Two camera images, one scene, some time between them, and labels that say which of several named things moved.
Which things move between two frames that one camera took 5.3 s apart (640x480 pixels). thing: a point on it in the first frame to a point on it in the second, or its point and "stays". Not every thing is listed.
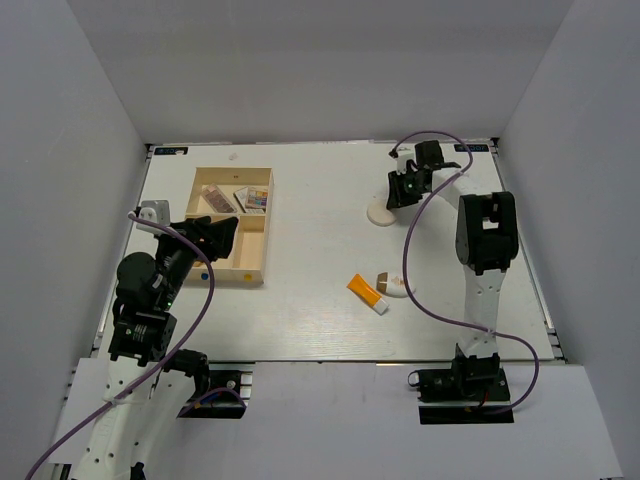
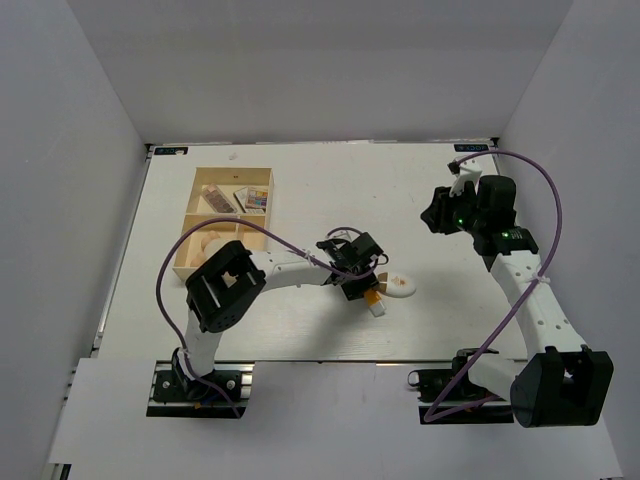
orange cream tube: x=363 y=290 stays
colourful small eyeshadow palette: x=251 y=198 stays
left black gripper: x=218 y=234 to x=354 y=291
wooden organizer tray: x=244 y=193 stays
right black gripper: x=396 y=196 to x=436 y=216
